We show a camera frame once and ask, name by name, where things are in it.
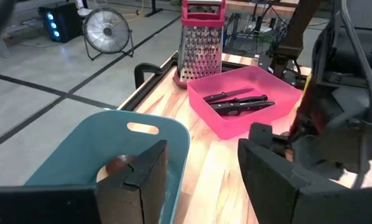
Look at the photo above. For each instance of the teal plastic bin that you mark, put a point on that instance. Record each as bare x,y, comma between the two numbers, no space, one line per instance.
89,146

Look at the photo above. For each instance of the round metal floor fan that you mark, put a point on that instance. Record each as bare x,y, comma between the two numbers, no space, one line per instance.
107,31

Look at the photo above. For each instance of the pink plastic tray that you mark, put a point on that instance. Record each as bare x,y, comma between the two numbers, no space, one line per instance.
229,124

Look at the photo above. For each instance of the background wooden desk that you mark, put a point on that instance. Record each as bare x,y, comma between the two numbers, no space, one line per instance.
251,4

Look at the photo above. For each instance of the black table clamp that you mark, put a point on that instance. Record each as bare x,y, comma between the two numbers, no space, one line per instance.
145,67

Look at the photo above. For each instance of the dark wooden spoon with label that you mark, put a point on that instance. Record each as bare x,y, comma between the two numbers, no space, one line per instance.
119,163

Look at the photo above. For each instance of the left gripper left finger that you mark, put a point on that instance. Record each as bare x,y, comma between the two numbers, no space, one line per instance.
80,205

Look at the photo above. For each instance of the black table edge rail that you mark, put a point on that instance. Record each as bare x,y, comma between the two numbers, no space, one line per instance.
148,90

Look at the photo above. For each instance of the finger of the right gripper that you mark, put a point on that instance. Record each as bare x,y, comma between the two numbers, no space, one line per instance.
260,135

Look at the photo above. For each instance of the black desk leg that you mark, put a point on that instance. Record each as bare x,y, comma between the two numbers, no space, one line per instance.
153,9

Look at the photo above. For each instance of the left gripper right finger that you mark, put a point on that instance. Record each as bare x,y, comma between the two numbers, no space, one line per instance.
298,205

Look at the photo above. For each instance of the light wooden spatula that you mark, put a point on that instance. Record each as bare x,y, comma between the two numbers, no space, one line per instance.
101,175

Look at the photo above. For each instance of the black computer blue lights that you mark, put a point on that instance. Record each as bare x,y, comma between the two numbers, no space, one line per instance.
61,21

